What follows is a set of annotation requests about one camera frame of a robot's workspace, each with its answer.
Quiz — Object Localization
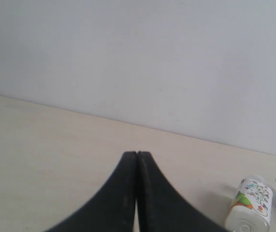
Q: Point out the square bottle with floral label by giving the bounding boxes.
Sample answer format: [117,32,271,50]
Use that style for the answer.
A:
[224,175,273,232]

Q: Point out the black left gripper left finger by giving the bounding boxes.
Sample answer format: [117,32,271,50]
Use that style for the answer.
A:
[48,151,138,232]

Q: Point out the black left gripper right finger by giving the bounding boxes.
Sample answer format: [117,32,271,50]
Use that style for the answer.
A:
[137,151,226,232]

